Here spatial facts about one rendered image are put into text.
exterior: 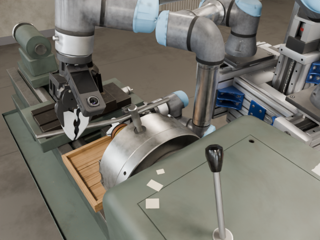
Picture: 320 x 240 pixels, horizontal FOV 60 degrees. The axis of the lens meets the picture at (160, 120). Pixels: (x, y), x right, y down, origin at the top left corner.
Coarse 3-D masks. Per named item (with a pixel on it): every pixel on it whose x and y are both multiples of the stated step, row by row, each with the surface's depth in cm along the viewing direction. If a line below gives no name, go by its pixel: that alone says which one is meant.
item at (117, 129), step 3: (120, 123) 97; (123, 123) 97; (117, 126) 96; (120, 126) 95; (123, 126) 96; (114, 129) 96; (117, 129) 95; (120, 129) 94; (111, 132) 96; (114, 132) 95; (117, 132) 94; (111, 135) 96; (114, 135) 95
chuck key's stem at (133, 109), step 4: (128, 108) 70; (132, 108) 70; (136, 108) 70; (132, 112) 70; (136, 112) 70; (132, 116) 71; (136, 116) 71; (132, 120) 72; (136, 120) 72; (140, 120) 73; (136, 124) 73; (140, 124) 73; (140, 128) 75
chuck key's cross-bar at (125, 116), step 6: (156, 102) 72; (162, 102) 72; (144, 108) 71; (150, 108) 72; (126, 114) 71; (108, 120) 69; (114, 120) 70; (120, 120) 70; (90, 126) 68; (96, 126) 68; (48, 132) 65; (54, 132) 65; (60, 132) 66; (36, 138) 64
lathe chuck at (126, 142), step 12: (144, 120) 78; (156, 120) 79; (168, 120) 80; (120, 132) 77; (132, 132) 76; (144, 132) 75; (156, 132) 74; (120, 144) 75; (132, 144) 73; (108, 156) 76; (120, 156) 74; (108, 168) 76; (120, 168) 72; (108, 180) 76
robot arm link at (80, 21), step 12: (60, 0) 49; (72, 0) 49; (84, 0) 49; (96, 0) 50; (60, 12) 50; (72, 12) 50; (84, 12) 50; (96, 12) 51; (60, 24) 51; (72, 24) 51; (84, 24) 52; (96, 24) 53
